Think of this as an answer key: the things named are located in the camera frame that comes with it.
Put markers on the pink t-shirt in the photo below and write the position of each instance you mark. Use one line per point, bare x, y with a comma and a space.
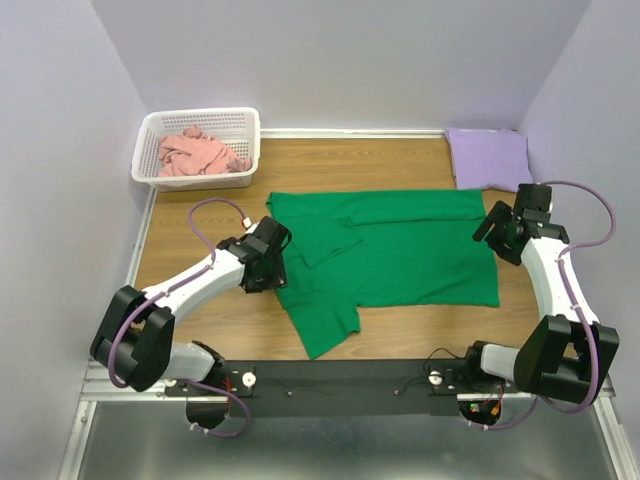
194, 153

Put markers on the green t-shirt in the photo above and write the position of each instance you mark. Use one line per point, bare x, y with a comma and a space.
378, 249

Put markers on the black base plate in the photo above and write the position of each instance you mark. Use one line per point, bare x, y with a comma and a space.
434, 386

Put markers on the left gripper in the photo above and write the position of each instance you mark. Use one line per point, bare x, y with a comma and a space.
270, 275

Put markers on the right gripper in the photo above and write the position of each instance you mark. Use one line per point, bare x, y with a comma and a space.
498, 232

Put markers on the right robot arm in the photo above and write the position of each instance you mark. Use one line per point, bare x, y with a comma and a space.
566, 358

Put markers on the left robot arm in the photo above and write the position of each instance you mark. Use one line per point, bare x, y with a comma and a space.
135, 340

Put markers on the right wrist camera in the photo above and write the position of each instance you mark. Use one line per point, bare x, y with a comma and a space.
533, 203

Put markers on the white plastic basket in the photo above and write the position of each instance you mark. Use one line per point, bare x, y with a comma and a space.
238, 128

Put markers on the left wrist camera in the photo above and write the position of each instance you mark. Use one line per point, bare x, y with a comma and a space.
249, 225

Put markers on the folded purple t-shirt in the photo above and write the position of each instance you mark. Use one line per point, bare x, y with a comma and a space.
489, 159

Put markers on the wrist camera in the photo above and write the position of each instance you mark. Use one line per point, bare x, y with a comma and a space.
533, 203
249, 225

